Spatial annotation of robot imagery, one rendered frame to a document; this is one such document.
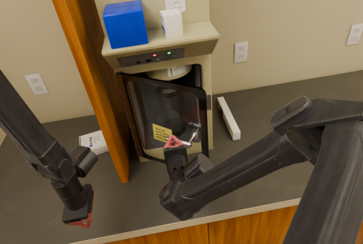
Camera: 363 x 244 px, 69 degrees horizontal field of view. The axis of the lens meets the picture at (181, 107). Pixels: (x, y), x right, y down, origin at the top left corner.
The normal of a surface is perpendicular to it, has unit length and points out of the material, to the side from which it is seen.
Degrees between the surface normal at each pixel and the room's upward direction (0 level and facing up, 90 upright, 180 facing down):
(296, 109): 48
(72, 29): 90
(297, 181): 0
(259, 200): 0
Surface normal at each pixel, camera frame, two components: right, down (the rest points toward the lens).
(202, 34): -0.09, -0.79
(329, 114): -0.75, -0.64
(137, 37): 0.15, 0.59
